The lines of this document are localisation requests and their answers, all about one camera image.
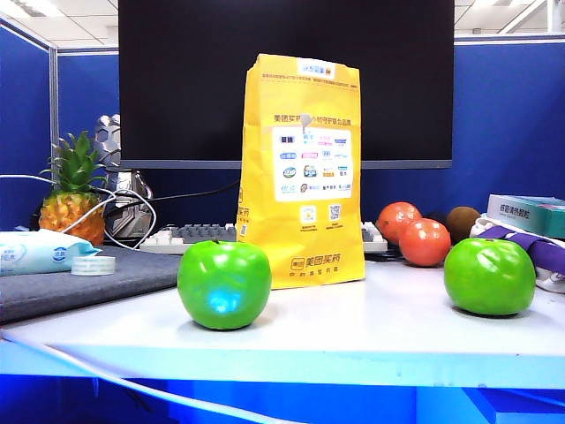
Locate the toy pineapple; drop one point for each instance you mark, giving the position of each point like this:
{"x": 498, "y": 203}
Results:
{"x": 73, "y": 203}

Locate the plain green apple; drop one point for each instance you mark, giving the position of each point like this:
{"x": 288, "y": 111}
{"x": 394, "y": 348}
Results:
{"x": 490, "y": 276}

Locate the front red tomato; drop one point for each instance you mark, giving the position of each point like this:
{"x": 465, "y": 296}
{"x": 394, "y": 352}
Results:
{"x": 424, "y": 243}

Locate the brown kiwi fruit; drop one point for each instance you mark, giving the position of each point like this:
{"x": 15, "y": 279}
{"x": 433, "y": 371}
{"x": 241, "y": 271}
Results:
{"x": 461, "y": 223}

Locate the red tomato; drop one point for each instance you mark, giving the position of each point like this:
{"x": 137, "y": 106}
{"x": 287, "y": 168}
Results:
{"x": 424, "y": 243}
{"x": 397, "y": 218}

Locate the grey felt desk mat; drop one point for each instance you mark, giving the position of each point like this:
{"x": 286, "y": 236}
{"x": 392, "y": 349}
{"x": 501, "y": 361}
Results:
{"x": 97, "y": 282}

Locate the grey and white keyboard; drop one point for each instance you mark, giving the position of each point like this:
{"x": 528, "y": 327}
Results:
{"x": 194, "y": 236}

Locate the wet wipes pack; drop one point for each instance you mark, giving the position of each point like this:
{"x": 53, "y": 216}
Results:
{"x": 35, "y": 254}

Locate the yellow printed paper bag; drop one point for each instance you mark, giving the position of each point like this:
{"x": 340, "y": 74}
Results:
{"x": 304, "y": 176}

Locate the teal medicine box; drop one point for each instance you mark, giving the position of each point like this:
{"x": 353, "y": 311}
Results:
{"x": 525, "y": 214}

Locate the black computer monitor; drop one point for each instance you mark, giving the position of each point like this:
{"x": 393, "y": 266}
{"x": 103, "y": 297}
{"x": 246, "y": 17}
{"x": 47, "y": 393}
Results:
{"x": 282, "y": 79}

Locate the silver robot figurine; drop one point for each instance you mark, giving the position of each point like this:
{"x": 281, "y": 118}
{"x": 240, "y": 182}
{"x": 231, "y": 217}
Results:
{"x": 117, "y": 176}

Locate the green apple with blue glare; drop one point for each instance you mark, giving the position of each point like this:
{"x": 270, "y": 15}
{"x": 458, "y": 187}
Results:
{"x": 224, "y": 282}

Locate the clear tape roll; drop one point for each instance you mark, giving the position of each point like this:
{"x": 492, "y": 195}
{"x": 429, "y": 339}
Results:
{"x": 93, "y": 266}

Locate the purple cloth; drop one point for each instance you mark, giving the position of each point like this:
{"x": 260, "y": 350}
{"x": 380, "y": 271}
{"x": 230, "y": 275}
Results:
{"x": 538, "y": 247}

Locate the back red tomato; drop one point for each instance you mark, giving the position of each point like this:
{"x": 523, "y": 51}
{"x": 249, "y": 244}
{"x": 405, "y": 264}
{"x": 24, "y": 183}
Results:
{"x": 397, "y": 218}

